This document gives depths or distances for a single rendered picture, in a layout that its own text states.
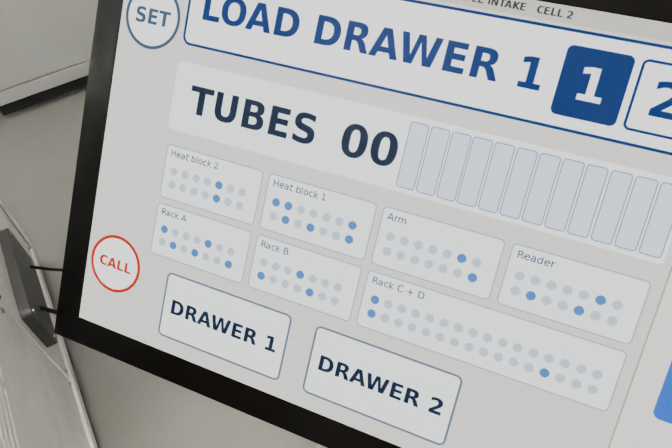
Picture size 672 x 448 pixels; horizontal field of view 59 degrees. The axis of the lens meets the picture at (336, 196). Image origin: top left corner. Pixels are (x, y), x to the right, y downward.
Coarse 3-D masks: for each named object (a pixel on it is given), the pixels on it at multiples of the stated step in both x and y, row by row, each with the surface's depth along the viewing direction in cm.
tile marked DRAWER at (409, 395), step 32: (320, 352) 37; (352, 352) 37; (384, 352) 36; (320, 384) 38; (352, 384) 37; (384, 384) 36; (416, 384) 35; (448, 384) 35; (384, 416) 36; (416, 416) 36; (448, 416) 35
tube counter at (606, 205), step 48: (336, 144) 35; (384, 144) 34; (432, 144) 33; (480, 144) 33; (528, 144) 32; (432, 192) 34; (480, 192) 33; (528, 192) 32; (576, 192) 31; (624, 192) 30; (576, 240) 32; (624, 240) 31
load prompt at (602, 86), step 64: (192, 0) 37; (256, 0) 36; (320, 0) 34; (384, 0) 33; (320, 64) 35; (384, 64) 34; (448, 64) 33; (512, 64) 31; (576, 64) 30; (640, 64) 30; (576, 128) 31; (640, 128) 30
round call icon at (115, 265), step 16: (96, 240) 42; (112, 240) 41; (128, 240) 41; (96, 256) 42; (112, 256) 42; (128, 256) 41; (96, 272) 42; (112, 272) 42; (128, 272) 41; (112, 288) 42; (128, 288) 41
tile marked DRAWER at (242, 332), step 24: (168, 288) 40; (192, 288) 40; (216, 288) 39; (168, 312) 41; (192, 312) 40; (216, 312) 39; (240, 312) 39; (264, 312) 38; (168, 336) 41; (192, 336) 40; (216, 336) 40; (240, 336) 39; (264, 336) 38; (288, 336) 38; (240, 360) 39; (264, 360) 39
